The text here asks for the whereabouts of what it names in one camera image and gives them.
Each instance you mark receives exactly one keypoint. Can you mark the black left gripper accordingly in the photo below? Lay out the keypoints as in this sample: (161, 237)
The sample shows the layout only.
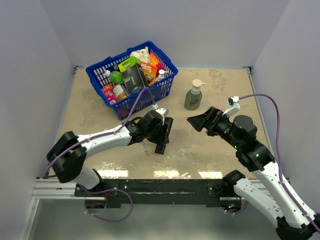
(163, 138)

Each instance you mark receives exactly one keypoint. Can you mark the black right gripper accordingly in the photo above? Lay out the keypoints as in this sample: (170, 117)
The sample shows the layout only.
(208, 120)

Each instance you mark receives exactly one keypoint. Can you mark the black remote control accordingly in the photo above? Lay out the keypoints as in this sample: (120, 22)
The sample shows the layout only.
(160, 148)

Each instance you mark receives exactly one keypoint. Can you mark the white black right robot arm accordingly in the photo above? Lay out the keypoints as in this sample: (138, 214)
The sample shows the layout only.
(291, 217)

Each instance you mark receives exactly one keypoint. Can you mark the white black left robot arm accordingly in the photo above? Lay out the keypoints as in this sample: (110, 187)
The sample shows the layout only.
(67, 157)

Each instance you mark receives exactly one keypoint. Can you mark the grey soap pump bottle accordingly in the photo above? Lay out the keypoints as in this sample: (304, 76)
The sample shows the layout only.
(194, 95)

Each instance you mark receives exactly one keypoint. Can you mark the blue plastic shopping basket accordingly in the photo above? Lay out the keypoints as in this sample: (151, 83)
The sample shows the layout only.
(159, 90)

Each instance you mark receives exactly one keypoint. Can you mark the white pump bottle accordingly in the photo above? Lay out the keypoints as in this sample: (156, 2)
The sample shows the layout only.
(161, 75)

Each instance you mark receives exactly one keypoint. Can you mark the orange labelled jar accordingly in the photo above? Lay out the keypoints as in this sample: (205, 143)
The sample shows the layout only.
(120, 92)

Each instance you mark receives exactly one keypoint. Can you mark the black green razor box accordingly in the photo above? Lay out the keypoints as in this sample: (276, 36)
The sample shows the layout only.
(133, 75)

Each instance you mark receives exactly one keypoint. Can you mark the orange razor blade box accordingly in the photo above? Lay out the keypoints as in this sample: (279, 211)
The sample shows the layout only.
(150, 72)

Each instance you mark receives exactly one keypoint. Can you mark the pink snack packet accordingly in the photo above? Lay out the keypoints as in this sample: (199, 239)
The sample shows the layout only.
(107, 91)

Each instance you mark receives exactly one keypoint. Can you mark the green round bottle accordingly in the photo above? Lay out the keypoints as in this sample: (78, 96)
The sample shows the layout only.
(114, 76)

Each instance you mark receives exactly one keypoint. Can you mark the beige crumpled bag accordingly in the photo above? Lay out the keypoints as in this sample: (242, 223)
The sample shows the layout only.
(142, 54)

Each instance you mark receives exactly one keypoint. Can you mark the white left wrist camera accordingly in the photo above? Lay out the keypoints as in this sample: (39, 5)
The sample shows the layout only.
(162, 111)

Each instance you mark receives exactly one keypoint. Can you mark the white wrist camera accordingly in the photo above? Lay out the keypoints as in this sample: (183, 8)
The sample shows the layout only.
(233, 106)
(162, 111)

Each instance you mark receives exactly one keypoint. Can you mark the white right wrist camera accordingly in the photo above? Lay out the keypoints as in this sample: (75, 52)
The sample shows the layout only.
(233, 106)

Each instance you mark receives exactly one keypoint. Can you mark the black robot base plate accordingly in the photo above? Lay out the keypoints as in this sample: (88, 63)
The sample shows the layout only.
(212, 193)

